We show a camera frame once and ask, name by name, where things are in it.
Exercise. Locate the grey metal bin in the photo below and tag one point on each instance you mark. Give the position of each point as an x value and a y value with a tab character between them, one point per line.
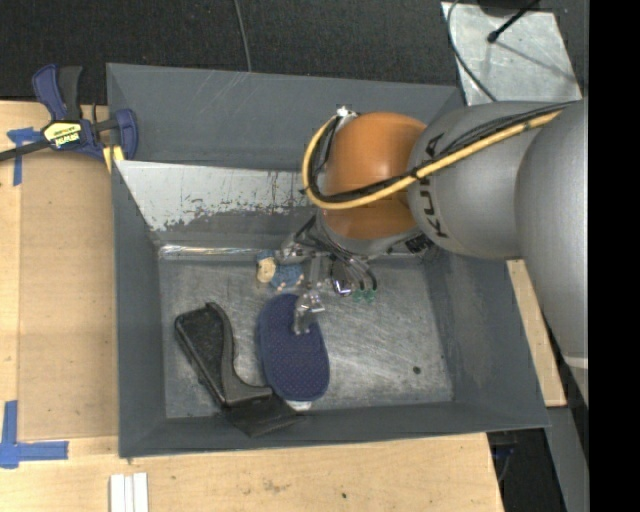
380	345

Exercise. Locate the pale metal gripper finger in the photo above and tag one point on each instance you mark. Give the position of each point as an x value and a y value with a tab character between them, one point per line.
295	251
303	320

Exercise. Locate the blue toy figure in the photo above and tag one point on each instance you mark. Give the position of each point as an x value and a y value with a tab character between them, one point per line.
280	274

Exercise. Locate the dark blue dotted slipper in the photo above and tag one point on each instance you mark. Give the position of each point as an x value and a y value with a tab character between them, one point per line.
295	365

